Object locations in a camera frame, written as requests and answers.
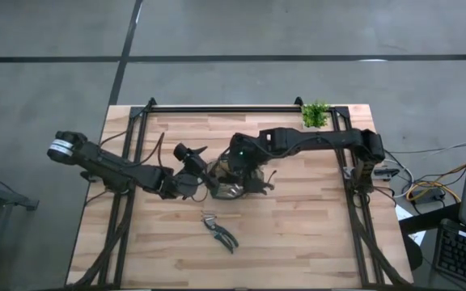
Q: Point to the black side desk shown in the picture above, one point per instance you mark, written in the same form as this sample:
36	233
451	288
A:
431	218

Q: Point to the green plant in white pot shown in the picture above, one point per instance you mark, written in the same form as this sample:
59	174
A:
315	115

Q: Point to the black table frame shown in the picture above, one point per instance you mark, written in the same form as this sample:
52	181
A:
237	109

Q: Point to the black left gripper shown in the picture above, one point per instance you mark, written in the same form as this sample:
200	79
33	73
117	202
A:
196	174

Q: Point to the grey hub device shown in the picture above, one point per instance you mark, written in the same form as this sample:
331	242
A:
384	173

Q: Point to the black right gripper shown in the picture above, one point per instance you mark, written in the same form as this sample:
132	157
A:
245	169

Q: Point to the beige green-trimmed gardening bag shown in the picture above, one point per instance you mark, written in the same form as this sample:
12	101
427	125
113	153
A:
227	190

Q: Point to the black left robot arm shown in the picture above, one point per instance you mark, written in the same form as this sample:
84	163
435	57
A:
107	165

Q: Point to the white paper sheet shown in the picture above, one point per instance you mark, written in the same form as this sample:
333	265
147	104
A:
403	212

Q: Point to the black metal stand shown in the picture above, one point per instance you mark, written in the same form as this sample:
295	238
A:
2	196

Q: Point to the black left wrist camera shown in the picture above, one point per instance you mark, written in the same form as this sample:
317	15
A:
180	151

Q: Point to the green pruning shears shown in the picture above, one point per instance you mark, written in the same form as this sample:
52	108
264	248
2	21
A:
225	238

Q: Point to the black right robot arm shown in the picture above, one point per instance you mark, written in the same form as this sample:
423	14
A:
318	139

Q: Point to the black keyboard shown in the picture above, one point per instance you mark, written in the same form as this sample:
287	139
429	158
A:
463	254

